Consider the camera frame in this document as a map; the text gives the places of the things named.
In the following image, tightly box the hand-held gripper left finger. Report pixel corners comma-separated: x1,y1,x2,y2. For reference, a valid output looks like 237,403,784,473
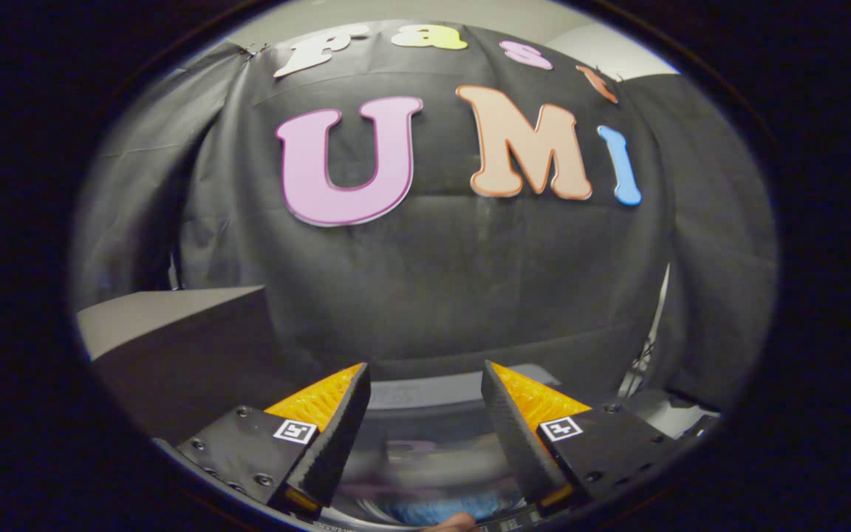
174,362,372,519

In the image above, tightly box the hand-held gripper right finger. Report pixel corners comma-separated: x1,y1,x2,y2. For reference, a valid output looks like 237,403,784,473
480,360,683,514

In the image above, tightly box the grey washing machine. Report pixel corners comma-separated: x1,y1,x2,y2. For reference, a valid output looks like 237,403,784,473
311,362,575,532

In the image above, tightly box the light blue shirt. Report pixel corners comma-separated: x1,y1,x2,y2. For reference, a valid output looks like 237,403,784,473
377,494,505,527

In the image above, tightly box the black tripod stand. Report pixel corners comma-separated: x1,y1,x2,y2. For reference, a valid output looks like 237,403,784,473
618,262,671,400

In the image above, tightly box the black backdrop cloth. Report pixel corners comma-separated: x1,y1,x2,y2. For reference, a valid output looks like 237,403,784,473
71,22,777,415

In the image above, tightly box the beige cabinet with dark frame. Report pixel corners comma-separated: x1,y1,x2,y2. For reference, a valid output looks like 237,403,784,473
77,286,302,446

